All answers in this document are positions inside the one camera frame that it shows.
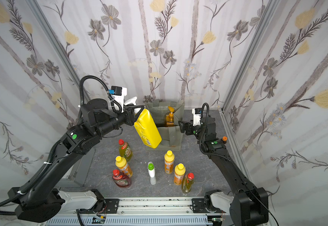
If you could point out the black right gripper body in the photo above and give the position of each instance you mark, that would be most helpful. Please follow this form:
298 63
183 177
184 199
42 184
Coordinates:
186 127

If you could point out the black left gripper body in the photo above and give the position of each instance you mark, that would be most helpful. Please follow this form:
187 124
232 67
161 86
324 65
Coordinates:
129 116

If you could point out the large orange pump soap bottle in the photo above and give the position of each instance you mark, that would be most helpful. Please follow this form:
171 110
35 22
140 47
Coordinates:
169 118

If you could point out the green fabric shopping bag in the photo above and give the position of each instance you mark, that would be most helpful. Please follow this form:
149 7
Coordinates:
171 136

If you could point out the large yellow pump soap bottle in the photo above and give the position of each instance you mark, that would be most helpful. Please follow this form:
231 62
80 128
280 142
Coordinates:
147 130

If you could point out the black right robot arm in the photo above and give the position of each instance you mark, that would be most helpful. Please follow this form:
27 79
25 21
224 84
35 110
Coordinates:
231 175

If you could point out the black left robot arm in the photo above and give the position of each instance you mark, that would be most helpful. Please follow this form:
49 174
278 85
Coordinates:
38 200

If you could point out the red soap bottle red cap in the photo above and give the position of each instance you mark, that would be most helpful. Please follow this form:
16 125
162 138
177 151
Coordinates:
120 179

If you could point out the green bottle red cap rear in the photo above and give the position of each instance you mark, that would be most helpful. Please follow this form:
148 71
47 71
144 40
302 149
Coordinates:
125 150

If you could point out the green bottle red cap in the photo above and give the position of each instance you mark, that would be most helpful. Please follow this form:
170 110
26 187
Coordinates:
187 183
125 150

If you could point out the small bottle orange cap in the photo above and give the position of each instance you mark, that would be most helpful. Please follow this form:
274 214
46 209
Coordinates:
224 139

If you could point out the orange bottle yellow cap middle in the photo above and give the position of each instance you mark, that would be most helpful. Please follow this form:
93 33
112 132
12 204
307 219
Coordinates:
169 162

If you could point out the orange bottle yellow cap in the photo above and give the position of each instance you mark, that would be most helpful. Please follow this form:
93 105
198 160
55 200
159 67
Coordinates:
123 166
169 162
179 173

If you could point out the orange bottle yellow cap right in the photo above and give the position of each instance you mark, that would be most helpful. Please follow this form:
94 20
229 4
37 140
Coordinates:
179 173

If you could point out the orange bottle yellow cap left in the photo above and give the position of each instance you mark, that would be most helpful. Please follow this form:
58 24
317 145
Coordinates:
123 166

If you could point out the green bottle red cap front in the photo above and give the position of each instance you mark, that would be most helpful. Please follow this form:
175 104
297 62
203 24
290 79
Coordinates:
187 183

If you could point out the white bottle green cap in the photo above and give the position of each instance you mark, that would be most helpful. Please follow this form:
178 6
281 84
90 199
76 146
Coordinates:
151 171

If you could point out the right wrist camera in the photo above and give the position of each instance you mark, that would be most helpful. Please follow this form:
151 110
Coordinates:
197 115

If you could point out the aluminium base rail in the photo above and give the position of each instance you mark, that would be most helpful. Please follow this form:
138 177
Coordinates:
145 211

